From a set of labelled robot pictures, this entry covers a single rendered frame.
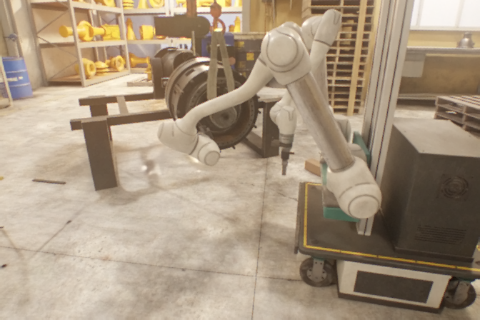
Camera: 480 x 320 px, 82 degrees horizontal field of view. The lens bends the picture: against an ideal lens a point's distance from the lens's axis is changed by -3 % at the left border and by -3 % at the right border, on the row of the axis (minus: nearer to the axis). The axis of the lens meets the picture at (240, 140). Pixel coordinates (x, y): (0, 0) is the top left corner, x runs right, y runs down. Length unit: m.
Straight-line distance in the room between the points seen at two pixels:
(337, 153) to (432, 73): 6.00
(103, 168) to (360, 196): 2.17
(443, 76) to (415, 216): 5.74
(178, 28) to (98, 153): 2.29
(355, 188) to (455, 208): 0.57
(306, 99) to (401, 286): 1.04
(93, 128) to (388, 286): 2.28
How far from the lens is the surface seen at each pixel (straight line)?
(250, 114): 1.74
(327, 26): 1.65
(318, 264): 1.63
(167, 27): 4.36
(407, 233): 1.56
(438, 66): 7.01
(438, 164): 1.42
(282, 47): 0.91
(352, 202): 1.09
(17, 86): 7.68
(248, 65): 4.82
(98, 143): 2.64
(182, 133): 1.20
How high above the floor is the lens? 1.29
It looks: 21 degrees down
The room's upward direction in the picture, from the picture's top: straight up
